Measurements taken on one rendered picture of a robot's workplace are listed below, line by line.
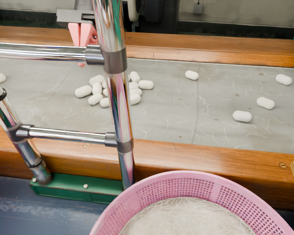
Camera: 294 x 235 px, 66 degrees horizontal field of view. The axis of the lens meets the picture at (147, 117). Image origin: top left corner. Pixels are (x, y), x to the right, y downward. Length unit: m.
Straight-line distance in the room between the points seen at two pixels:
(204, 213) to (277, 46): 0.51
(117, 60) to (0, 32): 0.69
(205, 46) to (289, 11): 2.08
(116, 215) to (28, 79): 0.42
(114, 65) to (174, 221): 0.24
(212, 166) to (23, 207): 0.33
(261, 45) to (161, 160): 0.47
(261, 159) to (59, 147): 0.33
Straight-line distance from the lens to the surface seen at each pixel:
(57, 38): 0.75
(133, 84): 0.52
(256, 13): 2.64
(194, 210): 0.37
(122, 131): 0.26
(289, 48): 0.74
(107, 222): 0.33
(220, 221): 0.37
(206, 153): 0.39
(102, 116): 0.48
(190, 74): 0.56
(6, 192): 0.51
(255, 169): 0.39
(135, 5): 1.09
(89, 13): 0.49
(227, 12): 2.59
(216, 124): 0.47
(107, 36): 0.20
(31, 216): 0.47
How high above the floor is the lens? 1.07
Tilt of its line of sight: 45 degrees down
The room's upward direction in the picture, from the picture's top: 1 degrees counter-clockwise
